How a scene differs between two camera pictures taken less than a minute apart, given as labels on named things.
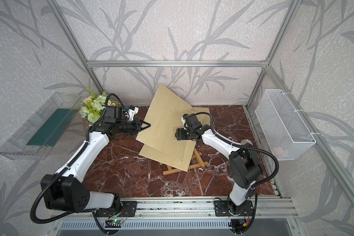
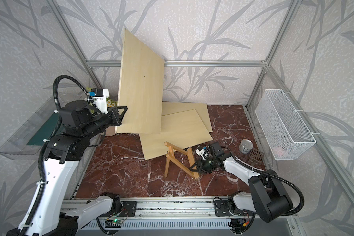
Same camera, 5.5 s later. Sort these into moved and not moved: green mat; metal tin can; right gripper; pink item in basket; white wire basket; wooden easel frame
Moved: wooden easel frame; right gripper
Not moved: metal tin can; green mat; pink item in basket; white wire basket
